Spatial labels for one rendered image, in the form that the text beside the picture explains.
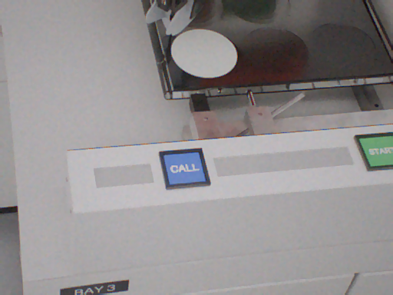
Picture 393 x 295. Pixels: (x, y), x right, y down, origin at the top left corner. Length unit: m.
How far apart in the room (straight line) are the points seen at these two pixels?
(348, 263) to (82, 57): 0.52
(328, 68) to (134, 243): 0.42
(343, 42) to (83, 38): 0.42
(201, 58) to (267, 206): 0.30
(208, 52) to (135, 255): 0.35
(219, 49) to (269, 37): 0.09
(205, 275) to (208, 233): 0.11
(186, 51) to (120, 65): 0.13
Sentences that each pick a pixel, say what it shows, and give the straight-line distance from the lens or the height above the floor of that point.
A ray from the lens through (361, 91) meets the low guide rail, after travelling 1.29.
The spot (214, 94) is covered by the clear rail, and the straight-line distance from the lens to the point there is 1.15.
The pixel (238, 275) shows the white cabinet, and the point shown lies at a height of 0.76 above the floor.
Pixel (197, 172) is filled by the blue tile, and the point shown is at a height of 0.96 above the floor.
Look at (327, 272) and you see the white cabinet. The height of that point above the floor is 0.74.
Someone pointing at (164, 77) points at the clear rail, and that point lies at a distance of 1.15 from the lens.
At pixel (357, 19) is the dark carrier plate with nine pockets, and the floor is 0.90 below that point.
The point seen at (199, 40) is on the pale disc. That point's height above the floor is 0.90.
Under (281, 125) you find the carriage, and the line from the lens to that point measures 1.16.
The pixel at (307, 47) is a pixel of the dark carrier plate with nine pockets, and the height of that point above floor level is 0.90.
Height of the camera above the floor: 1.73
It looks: 51 degrees down
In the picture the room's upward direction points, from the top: 11 degrees clockwise
